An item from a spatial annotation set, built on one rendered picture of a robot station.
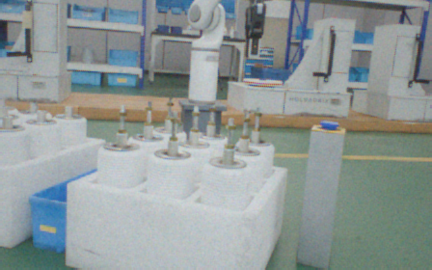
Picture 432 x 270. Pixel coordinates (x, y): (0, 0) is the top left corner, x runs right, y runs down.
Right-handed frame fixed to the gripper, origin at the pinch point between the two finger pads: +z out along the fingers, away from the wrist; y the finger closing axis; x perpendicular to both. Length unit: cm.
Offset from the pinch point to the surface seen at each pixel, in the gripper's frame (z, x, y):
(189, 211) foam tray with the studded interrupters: 30.0, -10.9, 16.7
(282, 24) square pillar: -63, 121, -633
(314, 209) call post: 33.6, 16.8, 1.9
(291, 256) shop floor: 47.1, 13.8, -2.0
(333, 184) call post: 27.3, 19.8, 3.0
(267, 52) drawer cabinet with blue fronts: -12, 88, -550
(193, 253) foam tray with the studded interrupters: 37.8, -9.7, 17.2
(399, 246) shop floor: 47, 44, -12
